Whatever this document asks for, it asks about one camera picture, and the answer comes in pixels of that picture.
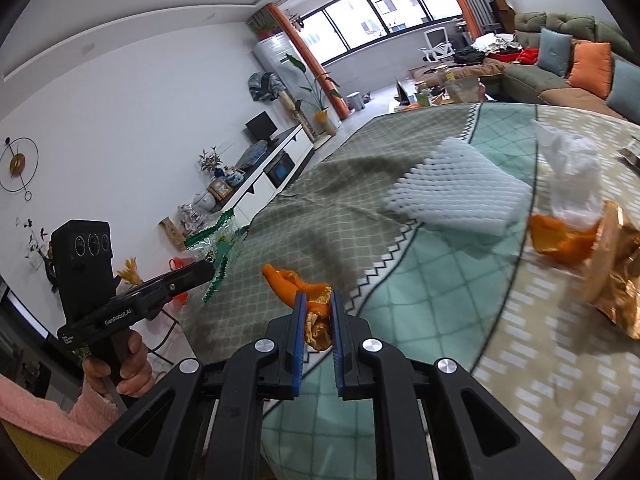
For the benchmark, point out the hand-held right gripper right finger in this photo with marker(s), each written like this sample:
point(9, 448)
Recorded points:
point(337, 345)

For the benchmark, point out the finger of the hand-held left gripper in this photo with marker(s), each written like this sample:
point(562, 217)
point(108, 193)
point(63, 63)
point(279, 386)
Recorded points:
point(175, 285)

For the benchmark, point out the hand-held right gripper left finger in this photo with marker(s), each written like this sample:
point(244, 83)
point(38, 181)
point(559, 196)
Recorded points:
point(300, 340)

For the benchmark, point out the gold foil wrapper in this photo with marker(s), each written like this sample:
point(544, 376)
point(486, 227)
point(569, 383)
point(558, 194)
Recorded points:
point(320, 332)
point(617, 280)

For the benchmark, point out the orange peel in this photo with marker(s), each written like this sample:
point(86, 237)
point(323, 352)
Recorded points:
point(287, 282)
point(560, 240)

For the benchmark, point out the green snack packet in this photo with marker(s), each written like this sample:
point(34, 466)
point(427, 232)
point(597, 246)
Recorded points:
point(222, 240)

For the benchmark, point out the white foam fruit net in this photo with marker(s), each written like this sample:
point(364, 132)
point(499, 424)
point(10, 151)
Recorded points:
point(460, 195)

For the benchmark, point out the white plastic bag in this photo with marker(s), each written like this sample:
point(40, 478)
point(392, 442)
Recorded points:
point(570, 175)

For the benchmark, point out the person's left forearm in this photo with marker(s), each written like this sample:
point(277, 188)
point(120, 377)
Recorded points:
point(40, 415)

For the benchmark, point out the person's left hand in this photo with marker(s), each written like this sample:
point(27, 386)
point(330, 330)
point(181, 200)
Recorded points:
point(137, 365)

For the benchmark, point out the red plastic bag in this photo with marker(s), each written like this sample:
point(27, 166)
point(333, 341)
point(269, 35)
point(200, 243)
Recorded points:
point(177, 265)

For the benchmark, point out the dried yellow plant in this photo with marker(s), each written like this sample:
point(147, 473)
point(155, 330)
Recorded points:
point(129, 272)

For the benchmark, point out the blue white porcelain jar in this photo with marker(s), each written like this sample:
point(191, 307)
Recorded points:
point(233, 176)

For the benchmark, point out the vase with flowers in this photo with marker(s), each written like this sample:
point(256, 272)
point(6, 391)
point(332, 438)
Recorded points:
point(212, 162)

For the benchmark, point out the white TV cabinet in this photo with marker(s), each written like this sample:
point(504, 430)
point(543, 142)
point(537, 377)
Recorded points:
point(260, 180)

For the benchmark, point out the blue cloth bundle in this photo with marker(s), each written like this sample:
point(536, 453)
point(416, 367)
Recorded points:
point(251, 154)

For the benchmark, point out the black monitor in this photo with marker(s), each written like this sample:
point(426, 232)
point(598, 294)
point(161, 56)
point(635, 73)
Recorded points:
point(261, 126)

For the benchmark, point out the cloth-covered standing fan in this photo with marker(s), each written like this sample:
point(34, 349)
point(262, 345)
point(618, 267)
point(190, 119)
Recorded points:
point(265, 87)

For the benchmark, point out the tall potted plant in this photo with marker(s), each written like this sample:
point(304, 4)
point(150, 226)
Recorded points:
point(320, 95)

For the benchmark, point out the small white bin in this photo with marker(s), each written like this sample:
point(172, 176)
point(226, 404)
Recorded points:
point(355, 101)

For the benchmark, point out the white standing air conditioner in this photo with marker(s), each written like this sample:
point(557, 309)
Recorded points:
point(280, 55)

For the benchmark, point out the coffee table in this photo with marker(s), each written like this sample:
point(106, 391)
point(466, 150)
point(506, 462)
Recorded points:
point(415, 97)

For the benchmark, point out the small potted plant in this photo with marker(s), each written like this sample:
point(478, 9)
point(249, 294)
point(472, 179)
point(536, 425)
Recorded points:
point(262, 25)

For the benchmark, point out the white office chair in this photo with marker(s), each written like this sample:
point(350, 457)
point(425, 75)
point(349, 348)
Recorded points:
point(437, 45)

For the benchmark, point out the black bag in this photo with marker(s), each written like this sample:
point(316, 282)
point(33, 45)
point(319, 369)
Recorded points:
point(469, 55)

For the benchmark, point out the green sofa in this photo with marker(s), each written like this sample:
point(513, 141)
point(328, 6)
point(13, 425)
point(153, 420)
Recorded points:
point(530, 80)

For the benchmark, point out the window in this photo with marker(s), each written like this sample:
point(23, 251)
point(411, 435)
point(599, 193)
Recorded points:
point(375, 15)

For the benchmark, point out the white clothes pile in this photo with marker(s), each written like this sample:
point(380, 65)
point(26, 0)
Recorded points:
point(492, 42)

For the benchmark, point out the red cloth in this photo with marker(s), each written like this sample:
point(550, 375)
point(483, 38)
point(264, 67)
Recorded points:
point(529, 56)

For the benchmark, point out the black packet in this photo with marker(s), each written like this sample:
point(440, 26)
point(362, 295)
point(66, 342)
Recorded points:
point(631, 157)

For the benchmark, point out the blue cushion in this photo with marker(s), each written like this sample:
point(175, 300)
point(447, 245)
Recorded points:
point(554, 52)
point(625, 85)

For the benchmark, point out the orange cushion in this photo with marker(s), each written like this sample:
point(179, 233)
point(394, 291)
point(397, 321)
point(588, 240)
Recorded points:
point(590, 67)

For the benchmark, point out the picture frame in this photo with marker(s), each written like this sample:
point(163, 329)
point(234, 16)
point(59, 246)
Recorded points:
point(220, 189)

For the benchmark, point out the wall clock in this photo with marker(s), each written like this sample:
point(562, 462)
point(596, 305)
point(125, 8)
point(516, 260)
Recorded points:
point(17, 165)

